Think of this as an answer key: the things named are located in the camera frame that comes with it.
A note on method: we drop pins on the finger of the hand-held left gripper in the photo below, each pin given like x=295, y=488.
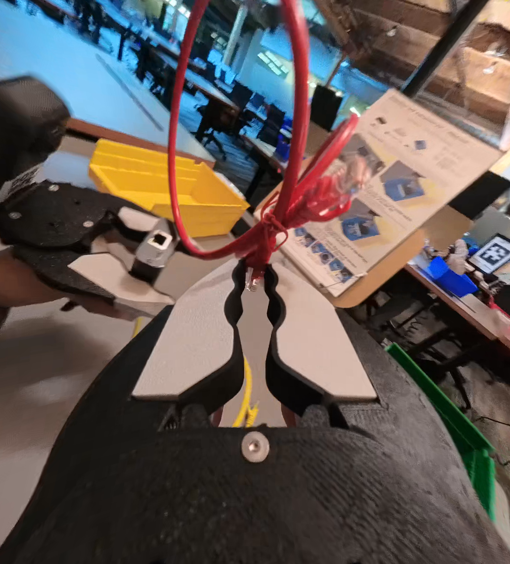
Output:
x=105, y=278
x=131, y=225

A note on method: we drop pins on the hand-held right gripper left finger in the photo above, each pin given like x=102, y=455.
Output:
x=189, y=344

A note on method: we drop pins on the person's left hand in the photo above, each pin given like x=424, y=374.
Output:
x=8, y=282

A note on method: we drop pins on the black steel column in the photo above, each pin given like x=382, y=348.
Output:
x=444, y=44

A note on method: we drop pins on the black monitor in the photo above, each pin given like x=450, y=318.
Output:
x=325, y=107

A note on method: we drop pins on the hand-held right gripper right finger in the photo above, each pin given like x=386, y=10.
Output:
x=321, y=348

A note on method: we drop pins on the small screen with square marker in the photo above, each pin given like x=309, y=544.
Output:
x=495, y=256

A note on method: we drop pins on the blue plastic bin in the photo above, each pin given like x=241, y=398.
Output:
x=453, y=280

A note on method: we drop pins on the wooden office desk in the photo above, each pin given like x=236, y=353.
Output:
x=26, y=44

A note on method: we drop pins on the black ethernet splitter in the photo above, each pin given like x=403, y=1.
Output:
x=156, y=251

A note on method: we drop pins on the yellow plastic bin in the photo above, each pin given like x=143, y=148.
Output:
x=149, y=176

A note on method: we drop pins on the green plastic bin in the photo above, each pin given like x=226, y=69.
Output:
x=466, y=441

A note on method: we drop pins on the wooden clipboard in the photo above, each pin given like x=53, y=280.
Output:
x=431, y=242

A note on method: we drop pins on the printed instruction sheet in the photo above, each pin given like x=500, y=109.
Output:
x=431, y=150

